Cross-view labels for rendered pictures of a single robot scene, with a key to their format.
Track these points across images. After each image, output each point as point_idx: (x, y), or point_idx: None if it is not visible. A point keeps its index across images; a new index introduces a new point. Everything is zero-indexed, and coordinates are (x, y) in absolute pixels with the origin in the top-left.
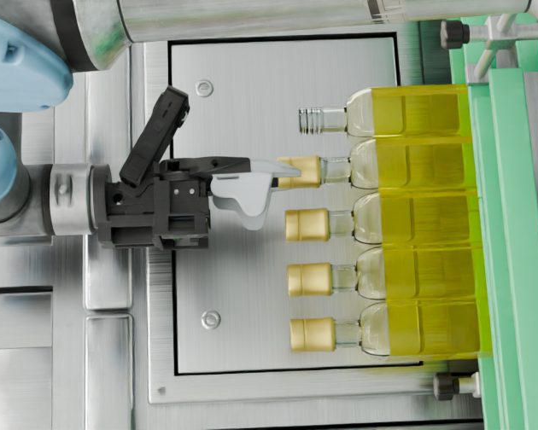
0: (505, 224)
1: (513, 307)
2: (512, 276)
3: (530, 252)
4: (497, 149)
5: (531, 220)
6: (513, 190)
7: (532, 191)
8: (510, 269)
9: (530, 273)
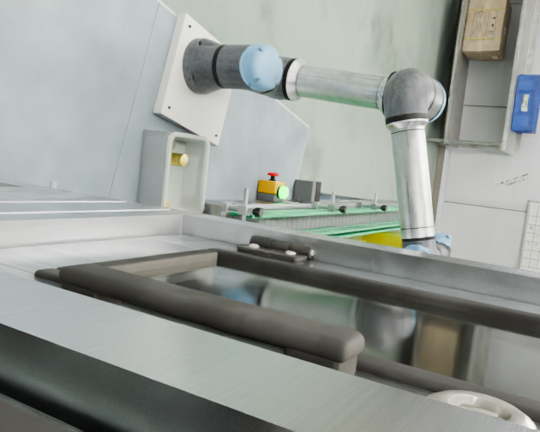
0: (279, 215)
1: (291, 214)
2: (286, 213)
3: (278, 213)
4: (267, 215)
5: (272, 213)
6: (271, 213)
7: (266, 213)
8: (285, 214)
9: (281, 213)
